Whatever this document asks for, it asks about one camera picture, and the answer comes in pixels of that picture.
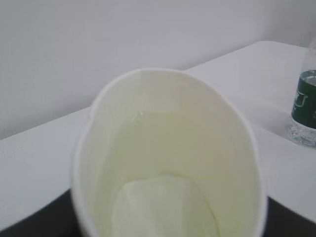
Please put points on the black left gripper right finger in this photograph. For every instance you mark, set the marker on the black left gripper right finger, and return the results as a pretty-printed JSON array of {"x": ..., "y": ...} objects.
[{"x": 283, "y": 222}]

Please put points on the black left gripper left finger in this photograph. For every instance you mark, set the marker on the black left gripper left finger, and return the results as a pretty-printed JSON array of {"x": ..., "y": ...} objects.
[{"x": 57, "y": 219}]

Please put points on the clear green-label water bottle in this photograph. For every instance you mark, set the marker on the clear green-label water bottle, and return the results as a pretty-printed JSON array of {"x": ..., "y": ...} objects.
[{"x": 302, "y": 127}]

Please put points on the white paper cup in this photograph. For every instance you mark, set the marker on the white paper cup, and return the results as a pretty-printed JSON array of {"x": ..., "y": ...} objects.
[{"x": 163, "y": 154}]

